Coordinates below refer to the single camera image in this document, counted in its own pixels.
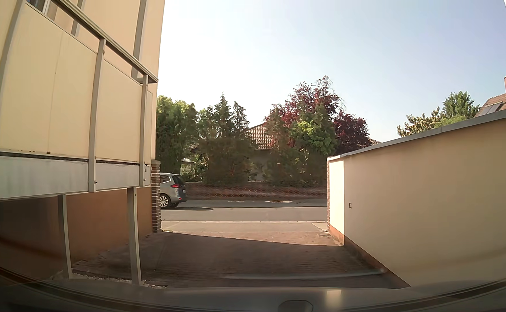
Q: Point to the group of green trees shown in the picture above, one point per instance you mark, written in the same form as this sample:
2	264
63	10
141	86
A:
222	143

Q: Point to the grey asphalt road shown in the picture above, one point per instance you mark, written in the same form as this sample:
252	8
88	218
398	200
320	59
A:
244	213

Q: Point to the red-leaved tree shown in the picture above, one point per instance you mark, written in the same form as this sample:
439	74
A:
313	130

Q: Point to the paved pavement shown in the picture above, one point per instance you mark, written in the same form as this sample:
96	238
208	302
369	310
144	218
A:
235	225

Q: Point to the grey car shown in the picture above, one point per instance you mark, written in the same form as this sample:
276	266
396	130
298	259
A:
171	190

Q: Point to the brick paved driveway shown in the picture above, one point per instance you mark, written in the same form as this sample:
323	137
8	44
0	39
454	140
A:
235	258

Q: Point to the car's own bonnet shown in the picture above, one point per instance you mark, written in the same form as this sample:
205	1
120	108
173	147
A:
244	299

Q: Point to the green tree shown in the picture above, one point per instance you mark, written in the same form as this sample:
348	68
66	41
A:
443	113

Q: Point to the beige building with balcony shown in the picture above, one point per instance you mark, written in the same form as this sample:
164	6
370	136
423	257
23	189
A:
53	108

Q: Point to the house with red chimney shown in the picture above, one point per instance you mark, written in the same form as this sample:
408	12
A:
502	102

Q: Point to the low red brick wall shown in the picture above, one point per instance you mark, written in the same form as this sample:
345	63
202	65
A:
257	190

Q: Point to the beige rendered wall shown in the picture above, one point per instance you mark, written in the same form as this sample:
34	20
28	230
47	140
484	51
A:
434	199

